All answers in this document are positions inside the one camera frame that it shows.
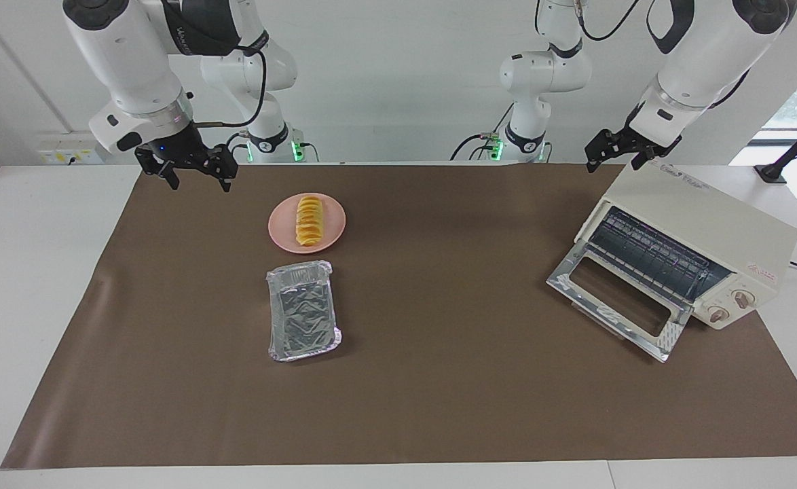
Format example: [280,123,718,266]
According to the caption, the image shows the golden ridged bread loaf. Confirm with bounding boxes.
[295,195,323,247]

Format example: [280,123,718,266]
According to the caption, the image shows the aluminium foil tray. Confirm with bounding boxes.
[265,261,343,363]

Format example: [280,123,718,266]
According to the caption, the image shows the cream toaster oven body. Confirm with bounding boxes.
[575,161,797,331]

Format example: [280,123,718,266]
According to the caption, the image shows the pink round plate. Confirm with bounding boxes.
[267,192,347,255]

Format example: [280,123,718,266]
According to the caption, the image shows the brown table mat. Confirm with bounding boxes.
[1,163,797,469]

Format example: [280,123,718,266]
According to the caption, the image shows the black right base cable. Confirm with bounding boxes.
[225,129,250,164]

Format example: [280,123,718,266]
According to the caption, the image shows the black base cable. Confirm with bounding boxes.
[225,129,250,164]
[449,102,515,162]

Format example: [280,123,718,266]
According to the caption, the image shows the white wall power socket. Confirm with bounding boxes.
[37,132,105,166]

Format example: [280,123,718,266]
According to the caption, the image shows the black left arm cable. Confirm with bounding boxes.
[575,0,644,43]

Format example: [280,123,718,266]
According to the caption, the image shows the silver foil-lined frame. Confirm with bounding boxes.
[546,241,694,363]

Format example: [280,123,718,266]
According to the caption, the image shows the black left base cable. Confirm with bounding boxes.
[449,102,515,162]

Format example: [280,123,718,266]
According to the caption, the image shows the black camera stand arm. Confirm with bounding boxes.
[755,109,797,184]

